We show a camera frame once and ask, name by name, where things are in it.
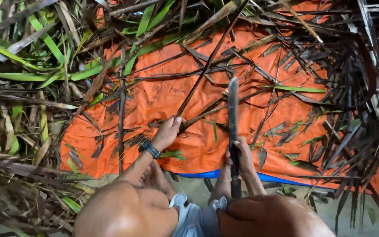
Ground person's right hand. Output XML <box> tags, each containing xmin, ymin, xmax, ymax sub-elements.
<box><xmin>226</xmin><ymin>136</ymin><xmax>256</xmax><ymax>172</ymax></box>

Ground person's left hand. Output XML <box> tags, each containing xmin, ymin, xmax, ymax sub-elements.
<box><xmin>151</xmin><ymin>115</ymin><xmax>187</xmax><ymax>152</ymax></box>

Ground long dark machete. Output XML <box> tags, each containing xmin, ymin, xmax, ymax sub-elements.
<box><xmin>227</xmin><ymin>77</ymin><xmax>243</xmax><ymax>199</ymax></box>

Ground long dark palm leaf stalk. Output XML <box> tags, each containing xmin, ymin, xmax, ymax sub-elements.
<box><xmin>176</xmin><ymin>0</ymin><xmax>250</xmax><ymax>118</ymax></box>

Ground orange tarpaulin with blue edge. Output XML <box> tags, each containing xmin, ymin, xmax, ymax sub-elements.
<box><xmin>60</xmin><ymin>0</ymin><xmax>379</xmax><ymax>199</ymax></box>

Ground black wristwatch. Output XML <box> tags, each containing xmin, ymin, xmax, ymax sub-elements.
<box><xmin>138</xmin><ymin>140</ymin><xmax>161</xmax><ymax>160</ymax></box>

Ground thin dark upright stick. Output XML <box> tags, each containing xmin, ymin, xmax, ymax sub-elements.
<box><xmin>117</xmin><ymin>46</ymin><xmax>127</xmax><ymax>175</ymax></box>

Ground person's legs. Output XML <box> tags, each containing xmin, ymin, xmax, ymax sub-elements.
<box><xmin>73</xmin><ymin>160</ymin><xmax>337</xmax><ymax>237</ymax></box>

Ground grey shorts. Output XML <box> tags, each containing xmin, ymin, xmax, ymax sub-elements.
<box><xmin>168</xmin><ymin>193</ymin><xmax>228</xmax><ymax>237</ymax></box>

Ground green leaf blade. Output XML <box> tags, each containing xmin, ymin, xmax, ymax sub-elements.
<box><xmin>265</xmin><ymin>85</ymin><xmax>327</xmax><ymax>94</ymax></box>

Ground heap of dark dry leaves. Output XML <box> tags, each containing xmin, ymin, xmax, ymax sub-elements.
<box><xmin>242</xmin><ymin>0</ymin><xmax>379</xmax><ymax>234</ymax></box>

